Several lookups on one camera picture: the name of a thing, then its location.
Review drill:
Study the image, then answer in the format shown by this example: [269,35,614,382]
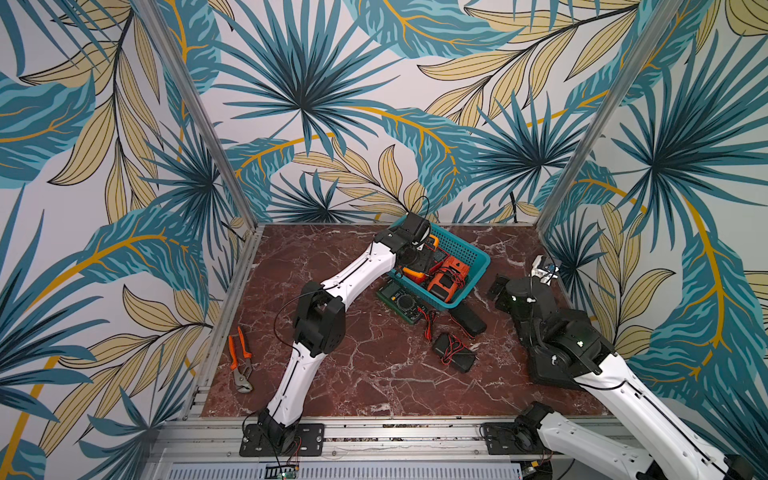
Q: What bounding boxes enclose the orange multimeter face down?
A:
[427,256,470,303]

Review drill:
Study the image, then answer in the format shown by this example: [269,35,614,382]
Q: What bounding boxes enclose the green black dial multimeter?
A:
[376,279,434,325]

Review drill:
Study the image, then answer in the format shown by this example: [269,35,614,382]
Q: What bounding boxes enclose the small black multimeter with leads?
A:
[432,332,476,373]

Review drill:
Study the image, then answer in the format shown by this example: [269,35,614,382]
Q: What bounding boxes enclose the yellow multimeter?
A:
[401,235,439,284]

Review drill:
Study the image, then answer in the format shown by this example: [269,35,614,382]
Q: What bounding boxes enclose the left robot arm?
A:
[257,213,431,454]

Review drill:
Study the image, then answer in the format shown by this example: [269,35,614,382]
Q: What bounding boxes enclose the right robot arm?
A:
[481,276,756,479]

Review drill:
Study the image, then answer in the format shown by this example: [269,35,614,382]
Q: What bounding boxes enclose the teal plastic basket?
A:
[388,223,491,311]

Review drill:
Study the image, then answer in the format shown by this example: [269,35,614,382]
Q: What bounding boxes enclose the black multimeter under basket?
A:
[449,302,487,337]

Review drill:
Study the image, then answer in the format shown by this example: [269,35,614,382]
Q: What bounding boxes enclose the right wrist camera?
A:
[530,254,560,285]

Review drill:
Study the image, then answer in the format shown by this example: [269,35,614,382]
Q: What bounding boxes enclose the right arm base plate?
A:
[479,422,542,455]

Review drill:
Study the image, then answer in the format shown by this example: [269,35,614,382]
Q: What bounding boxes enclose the orange handled pliers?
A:
[228,326,253,394]

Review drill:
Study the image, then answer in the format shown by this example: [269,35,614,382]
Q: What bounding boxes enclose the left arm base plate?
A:
[239,423,325,458]

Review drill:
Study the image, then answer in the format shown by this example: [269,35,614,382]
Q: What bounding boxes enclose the left aluminium corner post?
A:
[135,0,258,232]

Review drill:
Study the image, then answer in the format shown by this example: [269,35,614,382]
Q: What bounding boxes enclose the aluminium corner post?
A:
[135,0,258,232]
[535,0,683,235]

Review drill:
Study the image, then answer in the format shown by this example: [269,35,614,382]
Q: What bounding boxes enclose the aluminium front rail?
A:
[140,416,661,480]

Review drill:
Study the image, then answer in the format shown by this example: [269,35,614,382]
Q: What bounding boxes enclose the right aluminium corner post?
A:
[535,0,683,235]

